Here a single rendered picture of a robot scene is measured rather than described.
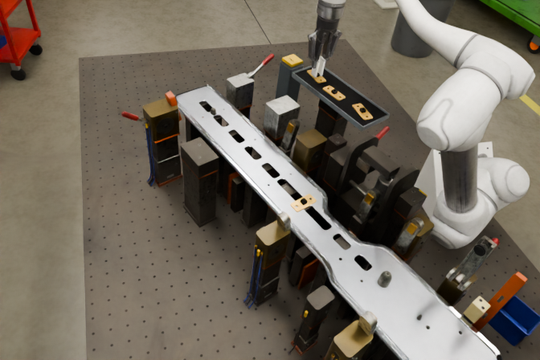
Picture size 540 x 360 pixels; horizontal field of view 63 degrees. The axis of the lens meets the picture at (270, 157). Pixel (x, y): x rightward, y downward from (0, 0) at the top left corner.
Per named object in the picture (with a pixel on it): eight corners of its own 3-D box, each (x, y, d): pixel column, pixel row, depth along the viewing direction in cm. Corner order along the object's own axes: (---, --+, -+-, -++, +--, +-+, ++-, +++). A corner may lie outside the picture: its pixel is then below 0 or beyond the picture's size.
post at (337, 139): (308, 212, 176) (327, 137, 149) (317, 206, 179) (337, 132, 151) (316, 220, 174) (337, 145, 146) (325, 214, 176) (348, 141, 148)
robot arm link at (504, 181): (501, 177, 175) (548, 181, 153) (472, 210, 171) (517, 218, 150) (477, 148, 172) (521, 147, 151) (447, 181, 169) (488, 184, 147)
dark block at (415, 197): (363, 272, 159) (399, 194, 130) (376, 262, 162) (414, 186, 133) (374, 282, 156) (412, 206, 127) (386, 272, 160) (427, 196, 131)
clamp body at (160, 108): (143, 177, 181) (132, 108, 156) (173, 165, 188) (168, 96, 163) (153, 191, 176) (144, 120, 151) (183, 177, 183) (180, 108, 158)
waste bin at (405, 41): (376, 36, 441) (398, -39, 391) (419, 33, 455) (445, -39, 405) (401, 63, 407) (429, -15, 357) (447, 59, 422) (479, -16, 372)
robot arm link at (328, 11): (313, -7, 144) (310, 11, 149) (328, 6, 139) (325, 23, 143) (336, -9, 148) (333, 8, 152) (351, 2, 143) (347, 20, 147)
